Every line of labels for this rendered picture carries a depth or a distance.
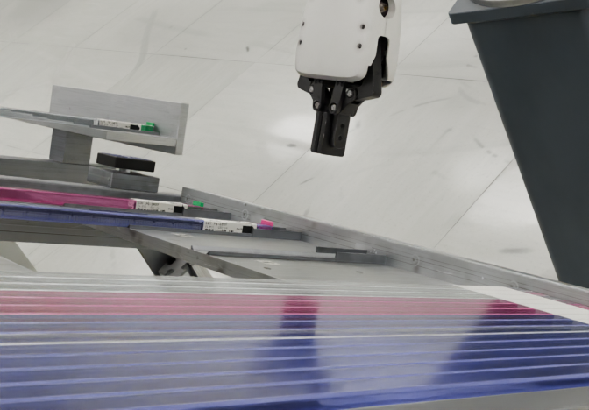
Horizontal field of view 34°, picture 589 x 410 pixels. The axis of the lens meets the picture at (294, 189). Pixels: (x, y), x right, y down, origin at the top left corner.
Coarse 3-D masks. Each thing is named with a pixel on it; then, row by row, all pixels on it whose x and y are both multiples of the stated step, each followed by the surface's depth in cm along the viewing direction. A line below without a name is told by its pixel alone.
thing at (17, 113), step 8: (0, 112) 110; (8, 112) 111; (16, 112) 112; (24, 112) 112; (32, 112) 113; (40, 112) 114; (48, 112) 116; (32, 120) 113; (40, 120) 114; (48, 120) 114; (56, 120) 115; (64, 120) 116; (72, 120) 117; (80, 120) 117; (88, 120) 118; (96, 120) 119; (144, 128) 123; (152, 128) 124
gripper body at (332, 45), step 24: (312, 0) 94; (336, 0) 91; (360, 0) 89; (384, 0) 91; (312, 24) 94; (336, 24) 91; (360, 24) 89; (384, 24) 90; (312, 48) 93; (336, 48) 91; (360, 48) 89; (384, 48) 91; (312, 72) 94; (336, 72) 91; (360, 72) 89; (384, 72) 93
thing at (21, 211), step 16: (0, 208) 72; (16, 208) 73; (32, 208) 74; (48, 208) 74; (64, 208) 76; (80, 208) 78; (96, 224) 78; (112, 224) 78; (128, 224) 79; (144, 224) 80; (160, 224) 82; (176, 224) 83; (192, 224) 84
